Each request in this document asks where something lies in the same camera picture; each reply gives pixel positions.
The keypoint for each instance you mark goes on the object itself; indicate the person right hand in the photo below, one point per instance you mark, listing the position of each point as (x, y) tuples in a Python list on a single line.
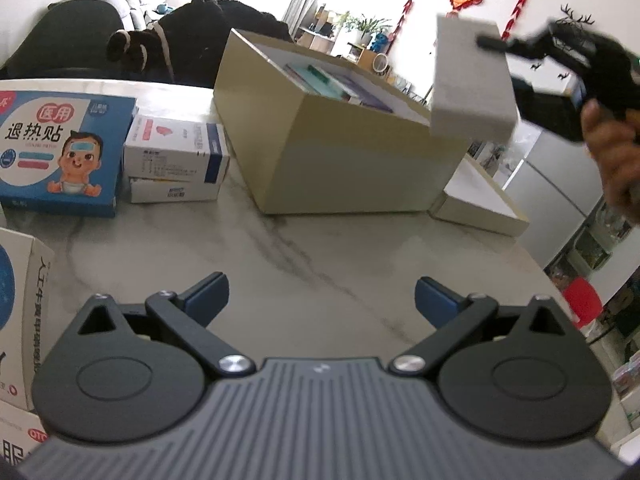
[(611, 145)]

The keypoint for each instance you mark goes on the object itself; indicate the blue fever patch box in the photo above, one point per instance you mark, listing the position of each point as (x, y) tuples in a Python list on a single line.
[(61, 152)]

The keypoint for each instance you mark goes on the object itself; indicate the beige cardboard storage box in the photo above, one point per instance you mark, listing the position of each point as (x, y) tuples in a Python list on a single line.
[(304, 153)]

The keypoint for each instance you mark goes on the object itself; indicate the plain white box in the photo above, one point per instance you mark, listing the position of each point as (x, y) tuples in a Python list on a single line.
[(473, 97)]

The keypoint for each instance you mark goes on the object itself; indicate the black chair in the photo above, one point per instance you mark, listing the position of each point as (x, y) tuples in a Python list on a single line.
[(68, 42)]

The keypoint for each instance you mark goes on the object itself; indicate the white box blue circle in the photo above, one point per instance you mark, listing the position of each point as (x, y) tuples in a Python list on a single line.
[(25, 267)]

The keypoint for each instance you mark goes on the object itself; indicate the finger of the right gripper box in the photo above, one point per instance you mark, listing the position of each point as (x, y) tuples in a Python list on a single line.
[(489, 43)]

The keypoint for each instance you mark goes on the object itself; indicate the green potted plant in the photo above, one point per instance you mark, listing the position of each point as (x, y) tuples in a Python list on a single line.
[(360, 29)]

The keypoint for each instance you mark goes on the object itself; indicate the white box under stack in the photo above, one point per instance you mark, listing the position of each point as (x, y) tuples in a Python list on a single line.
[(149, 191)]

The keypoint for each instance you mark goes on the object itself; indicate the white OTC medicine box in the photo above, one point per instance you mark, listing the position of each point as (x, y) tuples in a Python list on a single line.
[(20, 433)]

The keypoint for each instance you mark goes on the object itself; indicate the black jacket on chair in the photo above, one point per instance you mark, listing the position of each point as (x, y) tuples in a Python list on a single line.
[(186, 45)]

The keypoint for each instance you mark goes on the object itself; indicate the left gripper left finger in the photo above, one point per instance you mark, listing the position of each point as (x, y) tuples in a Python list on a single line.
[(182, 319)]

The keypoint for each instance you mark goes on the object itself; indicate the beige box lid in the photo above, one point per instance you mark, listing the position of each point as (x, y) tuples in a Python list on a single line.
[(472, 198)]

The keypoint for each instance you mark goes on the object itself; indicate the white blue medicine box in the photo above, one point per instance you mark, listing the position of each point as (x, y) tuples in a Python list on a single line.
[(158, 148)]

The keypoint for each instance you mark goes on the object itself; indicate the white refrigerator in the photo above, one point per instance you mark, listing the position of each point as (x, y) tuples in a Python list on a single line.
[(557, 185)]

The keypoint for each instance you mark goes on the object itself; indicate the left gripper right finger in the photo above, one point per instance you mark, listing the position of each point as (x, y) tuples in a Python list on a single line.
[(458, 321)]

